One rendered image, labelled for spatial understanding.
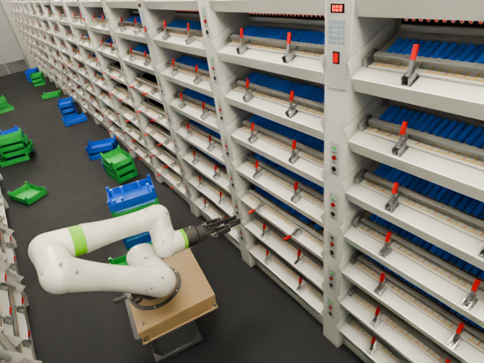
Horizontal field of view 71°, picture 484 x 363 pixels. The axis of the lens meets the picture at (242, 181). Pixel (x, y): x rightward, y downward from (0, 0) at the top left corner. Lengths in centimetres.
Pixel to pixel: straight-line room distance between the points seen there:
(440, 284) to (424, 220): 21
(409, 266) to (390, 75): 61
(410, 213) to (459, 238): 14
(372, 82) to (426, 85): 14
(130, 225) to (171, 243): 18
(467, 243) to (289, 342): 111
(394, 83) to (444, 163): 24
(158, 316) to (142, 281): 29
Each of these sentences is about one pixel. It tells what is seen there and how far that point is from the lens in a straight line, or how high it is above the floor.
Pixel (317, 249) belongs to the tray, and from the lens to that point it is 154.
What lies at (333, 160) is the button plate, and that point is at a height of 103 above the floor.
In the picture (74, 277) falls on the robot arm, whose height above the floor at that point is 84.
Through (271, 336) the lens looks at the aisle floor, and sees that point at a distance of 193.
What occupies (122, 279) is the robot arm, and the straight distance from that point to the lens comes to 137.
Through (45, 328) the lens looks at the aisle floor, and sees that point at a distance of 243.
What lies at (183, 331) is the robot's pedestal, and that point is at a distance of 188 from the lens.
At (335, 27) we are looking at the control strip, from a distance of 103.
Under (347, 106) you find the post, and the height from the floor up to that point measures 124.
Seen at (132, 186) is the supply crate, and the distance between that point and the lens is 247.
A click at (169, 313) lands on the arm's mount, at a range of 164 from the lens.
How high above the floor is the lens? 163
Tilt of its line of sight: 33 degrees down
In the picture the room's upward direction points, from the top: 9 degrees counter-clockwise
